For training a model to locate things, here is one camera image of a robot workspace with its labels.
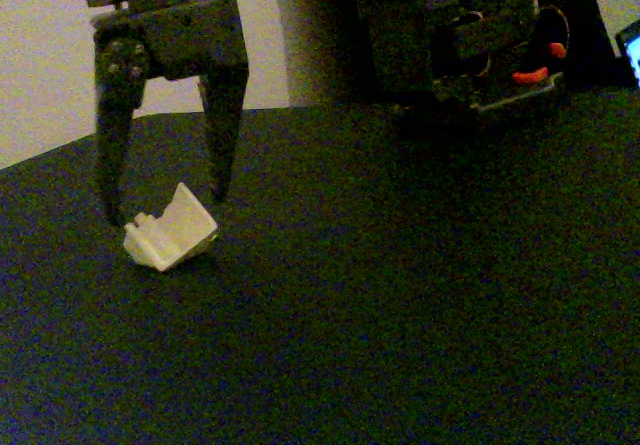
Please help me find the white plastic printed part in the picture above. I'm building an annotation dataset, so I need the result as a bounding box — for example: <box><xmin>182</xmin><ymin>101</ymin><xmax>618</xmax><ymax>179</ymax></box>
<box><xmin>122</xmin><ymin>181</ymin><xmax>220</xmax><ymax>273</ymax></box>

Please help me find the dark blue desk mat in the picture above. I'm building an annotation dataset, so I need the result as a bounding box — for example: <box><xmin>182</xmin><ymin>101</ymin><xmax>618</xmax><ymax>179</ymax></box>
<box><xmin>0</xmin><ymin>89</ymin><xmax>640</xmax><ymax>445</ymax></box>

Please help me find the black and orange table clamp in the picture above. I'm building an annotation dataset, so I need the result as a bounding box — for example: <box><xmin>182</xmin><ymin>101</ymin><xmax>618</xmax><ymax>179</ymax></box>
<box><xmin>510</xmin><ymin>40</ymin><xmax>570</xmax><ymax>86</ymax></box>

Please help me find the laptop with lit screen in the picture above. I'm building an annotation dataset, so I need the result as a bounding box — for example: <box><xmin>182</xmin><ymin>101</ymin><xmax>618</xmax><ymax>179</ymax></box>
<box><xmin>614</xmin><ymin>18</ymin><xmax>640</xmax><ymax>89</ymax></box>

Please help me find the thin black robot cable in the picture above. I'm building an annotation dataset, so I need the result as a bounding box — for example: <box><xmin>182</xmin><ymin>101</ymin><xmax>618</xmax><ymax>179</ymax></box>
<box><xmin>538</xmin><ymin>4</ymin><xmax>572</xmax><ymax>49</ymax></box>

